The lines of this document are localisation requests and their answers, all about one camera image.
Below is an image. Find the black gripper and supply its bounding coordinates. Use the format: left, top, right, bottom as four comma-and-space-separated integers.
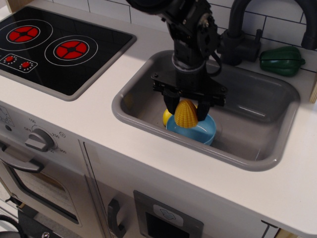
151, 67, 227, 121

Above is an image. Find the yellow toy corn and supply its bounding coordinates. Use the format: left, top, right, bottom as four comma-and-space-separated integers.
174, 99, 198, 128

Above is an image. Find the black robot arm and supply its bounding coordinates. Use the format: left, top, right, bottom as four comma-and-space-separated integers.
128, 0, 227, 121

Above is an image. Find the light blue plastic bowl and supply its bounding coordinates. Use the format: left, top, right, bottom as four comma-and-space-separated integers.
165, 115, 216, 145

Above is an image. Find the grey toy sink basin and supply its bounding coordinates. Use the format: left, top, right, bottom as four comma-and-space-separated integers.
112, 50, 300, 171

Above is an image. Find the dark grey toy faucet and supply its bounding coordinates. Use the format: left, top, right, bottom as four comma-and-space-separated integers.
217, 0, 317, 66

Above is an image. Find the green toy bell pepper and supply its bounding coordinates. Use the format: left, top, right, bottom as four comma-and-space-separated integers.
260, 46, 306, 77

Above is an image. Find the grey dispenser panel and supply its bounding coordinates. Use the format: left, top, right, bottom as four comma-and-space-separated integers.
133, 190, 204, 238

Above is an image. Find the black toy stovetop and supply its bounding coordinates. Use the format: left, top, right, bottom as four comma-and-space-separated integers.
0, 6, 137, 101

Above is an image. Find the grey oven knob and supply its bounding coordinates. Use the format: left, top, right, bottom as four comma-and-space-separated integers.
25, 128, 54, 152

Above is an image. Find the toy oven door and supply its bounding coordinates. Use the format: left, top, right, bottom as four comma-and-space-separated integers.
0, 140, 105, 238

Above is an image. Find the black cable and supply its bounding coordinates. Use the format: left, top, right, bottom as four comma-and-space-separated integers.
208, 51, 223, 76

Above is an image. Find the grey cabinet door handle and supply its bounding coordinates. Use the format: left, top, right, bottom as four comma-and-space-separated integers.
107, 199, 126, 238

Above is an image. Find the grey oven door handle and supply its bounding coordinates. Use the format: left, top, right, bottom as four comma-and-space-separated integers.
0, 142, 44, 173

